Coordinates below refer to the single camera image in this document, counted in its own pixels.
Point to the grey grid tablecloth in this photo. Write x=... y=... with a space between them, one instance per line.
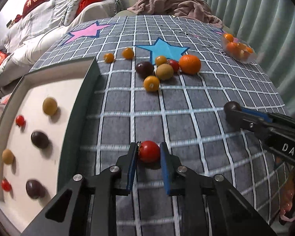
x=186 y=112

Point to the large orange tangerine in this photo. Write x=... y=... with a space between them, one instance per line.
x=190 y=64

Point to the pink blanket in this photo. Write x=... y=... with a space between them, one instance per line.
x=189 y=9

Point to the dark purple tomato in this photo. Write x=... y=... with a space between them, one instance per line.
x=35 y=189
x=144 y=69
x=231 y=106
x=39 y=139

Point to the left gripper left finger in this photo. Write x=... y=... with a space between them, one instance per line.
x=87 y=205

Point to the red cherry tomato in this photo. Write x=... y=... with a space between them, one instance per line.
x=149 y=152
x=174 y=64
x=5 y=185
x=20 y=121

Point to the right hand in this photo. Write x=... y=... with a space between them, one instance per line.
x=287 y=198

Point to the white covered sofa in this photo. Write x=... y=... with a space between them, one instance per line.
x=36 y=31

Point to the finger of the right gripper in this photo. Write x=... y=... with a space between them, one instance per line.
x=257 y=125
x=272 y=117

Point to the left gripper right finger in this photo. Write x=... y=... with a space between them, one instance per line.
x=212 y=205

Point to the clear bowl of oranges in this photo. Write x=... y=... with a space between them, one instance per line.
x=237 y=49

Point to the yellow cherry tomato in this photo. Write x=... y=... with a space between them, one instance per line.
x=108 y=57
x=159 y=60
x=151 y=84
x=128 y=53

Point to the white shallow tray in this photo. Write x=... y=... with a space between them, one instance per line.
x=71 y=85

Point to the brown round longan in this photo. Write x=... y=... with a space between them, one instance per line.
x=164 y=71
x=7 y=157
x=49 y=106

